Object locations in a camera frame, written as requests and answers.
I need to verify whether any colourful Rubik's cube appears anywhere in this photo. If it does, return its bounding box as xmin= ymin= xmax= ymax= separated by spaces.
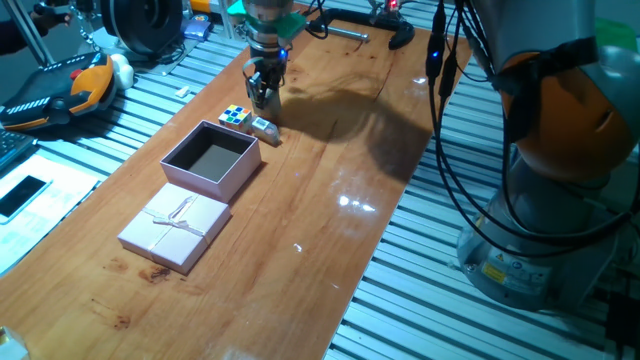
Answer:
xmin=217 ymin=103 xmax=253 ymax=134

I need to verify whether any white smartphone black screen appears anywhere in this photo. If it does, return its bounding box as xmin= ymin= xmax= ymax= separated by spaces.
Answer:
xmin=0 ymin=174 xmax=54 ymax=225

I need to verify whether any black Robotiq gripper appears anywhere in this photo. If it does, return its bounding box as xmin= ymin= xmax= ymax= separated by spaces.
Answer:
xmin=243 ymin=42 xmax=290 ymax=110

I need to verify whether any glossy wooden board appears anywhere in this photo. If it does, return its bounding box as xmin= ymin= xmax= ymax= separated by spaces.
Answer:
xmin=0 ymin=2 xmax=474 ymax=360

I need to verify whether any black computer keyboard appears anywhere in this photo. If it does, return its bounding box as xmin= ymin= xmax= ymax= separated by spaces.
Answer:
xmin=0 ymin=128 xmax=36 ymax=171

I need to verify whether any black orange teach pendant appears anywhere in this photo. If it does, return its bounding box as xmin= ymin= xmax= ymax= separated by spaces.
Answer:
xmin=0 ymin=51 xmax=119 ymax=132

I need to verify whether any small purple box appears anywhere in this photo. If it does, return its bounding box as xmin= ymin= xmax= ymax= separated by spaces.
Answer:
xmin=182 ymin=14 xmax=213 ymax=43

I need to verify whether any green gripper mount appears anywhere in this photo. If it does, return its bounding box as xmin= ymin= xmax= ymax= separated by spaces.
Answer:
xmin=226 ymin=0 xmax=308 ymax=40

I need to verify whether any gold foil white package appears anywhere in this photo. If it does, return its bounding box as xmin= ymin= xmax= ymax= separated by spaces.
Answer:
xmin=0 ymin=325 xmax=31 ymax=360

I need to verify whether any black metal bar clamp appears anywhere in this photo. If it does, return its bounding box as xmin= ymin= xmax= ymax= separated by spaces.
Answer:
xmin=304 ymin=7 xmax=416 ymax=51

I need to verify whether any pink gift box base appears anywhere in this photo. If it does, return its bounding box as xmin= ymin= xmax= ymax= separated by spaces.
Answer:
xmin=159 ymin=119 xmax=263 ymax=204

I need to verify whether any black filament spool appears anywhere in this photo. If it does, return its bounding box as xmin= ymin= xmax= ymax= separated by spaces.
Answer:
xmin=99 ymin=0 xmax=185 ymax=56

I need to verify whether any person's hand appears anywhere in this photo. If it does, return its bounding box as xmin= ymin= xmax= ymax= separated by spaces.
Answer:
xmin=29 ymin=3 xmax=74 ymax=32

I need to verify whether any dark sleeved forearm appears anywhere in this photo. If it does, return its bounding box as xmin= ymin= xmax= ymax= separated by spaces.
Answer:
xmin=0 ymin=17 xmax=49 ymax=56

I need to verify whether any white round toy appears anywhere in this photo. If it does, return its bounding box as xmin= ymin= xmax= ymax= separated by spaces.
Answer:
xmin=109 ymin=53 xmax=136 ymax=91

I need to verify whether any pink gift box lid ribbon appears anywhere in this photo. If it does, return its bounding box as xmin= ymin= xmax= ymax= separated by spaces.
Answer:
xmin=117 ymin=182 xmax=232 ymax=275

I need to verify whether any grey metal rod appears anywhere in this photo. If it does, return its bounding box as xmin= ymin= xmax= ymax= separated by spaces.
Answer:
xmin=69 ymin=2 xmax=101 ymax=54
xmin=7 ymin=0 xmax=54 ymax=66

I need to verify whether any white paper pad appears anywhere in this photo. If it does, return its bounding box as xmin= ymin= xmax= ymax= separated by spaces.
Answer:
xmin=0 ymin=154 xmax=109 ymax=276

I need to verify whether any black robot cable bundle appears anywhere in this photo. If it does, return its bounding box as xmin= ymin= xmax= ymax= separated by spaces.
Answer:
xmin=299 ymin=0 xmax=640 ymax=261

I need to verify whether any green cloth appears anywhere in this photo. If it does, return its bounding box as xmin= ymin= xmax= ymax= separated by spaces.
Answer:
xmin=594 ymin=17 xmax=640 ymax=54

